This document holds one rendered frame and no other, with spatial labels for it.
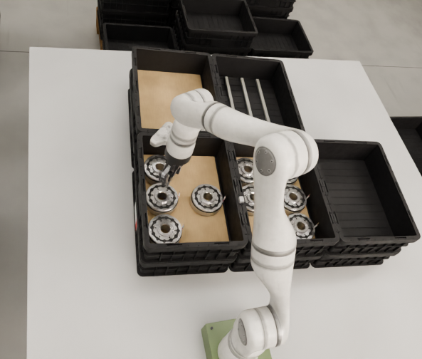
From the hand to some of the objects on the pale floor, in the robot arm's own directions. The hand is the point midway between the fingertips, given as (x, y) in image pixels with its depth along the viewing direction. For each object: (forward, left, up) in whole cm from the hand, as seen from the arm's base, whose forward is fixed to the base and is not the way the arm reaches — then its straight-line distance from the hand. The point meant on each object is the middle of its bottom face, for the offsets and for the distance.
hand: (171, 176), depth 129 cm
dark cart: (+157, +68, -90) cm, 194 cm away
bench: (-6, -31, -96) cm, 101 cm away
